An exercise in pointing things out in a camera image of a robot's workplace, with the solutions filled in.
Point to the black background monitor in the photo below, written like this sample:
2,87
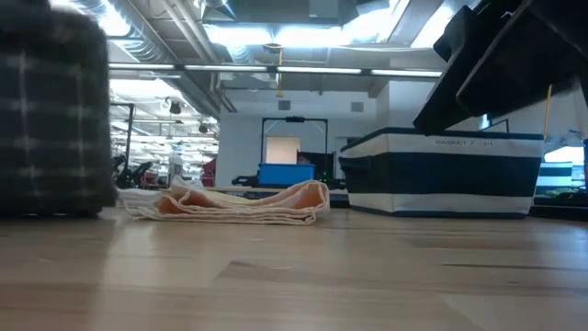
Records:
319,165

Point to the navy white striped fabric bin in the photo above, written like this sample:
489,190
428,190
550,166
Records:
556,174
441,174

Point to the black ceiling spotlight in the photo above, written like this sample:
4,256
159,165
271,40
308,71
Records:
203,128
175,108

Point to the grey white-checked towel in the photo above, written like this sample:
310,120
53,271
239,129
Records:
50,115

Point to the black background robot arm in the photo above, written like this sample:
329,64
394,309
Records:
133,174

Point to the dark ceiling ventilation unit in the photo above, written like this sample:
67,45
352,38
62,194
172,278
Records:
275,11

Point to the beige board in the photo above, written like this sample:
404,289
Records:
282,149

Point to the grey square wall vent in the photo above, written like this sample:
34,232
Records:
357,107
284,105

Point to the black background gantry frame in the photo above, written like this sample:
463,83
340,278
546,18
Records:
294,119
130,131

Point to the red background object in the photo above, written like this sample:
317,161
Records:
209,172

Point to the orange checked towel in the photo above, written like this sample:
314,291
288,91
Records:
275,204

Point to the white-backed monitor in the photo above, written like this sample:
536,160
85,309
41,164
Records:
500,125

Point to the long ceiling light bar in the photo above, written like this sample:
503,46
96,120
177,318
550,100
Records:
321,70

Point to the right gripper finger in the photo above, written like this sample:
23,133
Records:
452,69
528,55

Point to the blue plastic tote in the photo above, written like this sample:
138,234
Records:
286,174

